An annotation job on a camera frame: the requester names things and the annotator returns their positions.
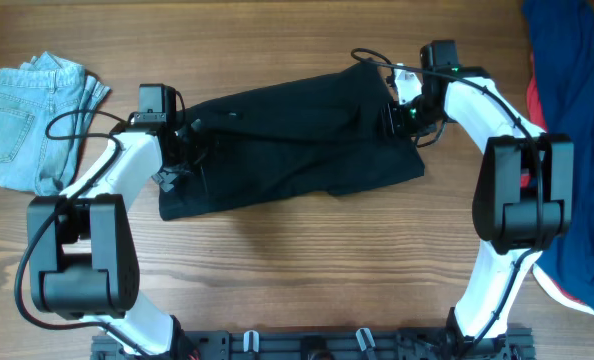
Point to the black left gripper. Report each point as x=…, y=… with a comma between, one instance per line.
x=183, y=147

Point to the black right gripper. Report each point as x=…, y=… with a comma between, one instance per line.
x=392, y=120

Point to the black shorts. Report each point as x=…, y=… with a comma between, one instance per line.
x=322, y=134

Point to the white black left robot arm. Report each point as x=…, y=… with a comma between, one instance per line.
x=80, y=268

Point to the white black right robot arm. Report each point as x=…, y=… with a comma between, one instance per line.
x=523, y=196

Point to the folded light blue jeans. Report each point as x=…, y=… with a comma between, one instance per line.
x=45, y=106

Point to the blue garment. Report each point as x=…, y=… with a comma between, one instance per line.
x=561, y=34

